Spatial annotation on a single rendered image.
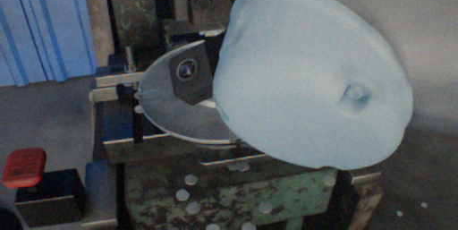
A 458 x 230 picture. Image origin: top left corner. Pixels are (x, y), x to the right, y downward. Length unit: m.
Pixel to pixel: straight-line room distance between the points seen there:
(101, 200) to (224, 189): 0.21
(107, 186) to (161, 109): 0.18
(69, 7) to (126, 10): 1.08
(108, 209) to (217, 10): 0.38
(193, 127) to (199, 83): 0.25
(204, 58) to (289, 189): 0.44
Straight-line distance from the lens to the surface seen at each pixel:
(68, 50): 2.08
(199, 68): 0.34
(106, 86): 0.78
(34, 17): 2.02
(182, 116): 0.60
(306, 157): 0.16
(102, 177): 0.73
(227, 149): 0.55
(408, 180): 1.67
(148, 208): 0.70
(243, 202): 0.73
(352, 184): 0.75
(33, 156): 0.64
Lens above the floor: 1.18
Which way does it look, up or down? 39 degrees down
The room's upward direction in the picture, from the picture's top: straight up
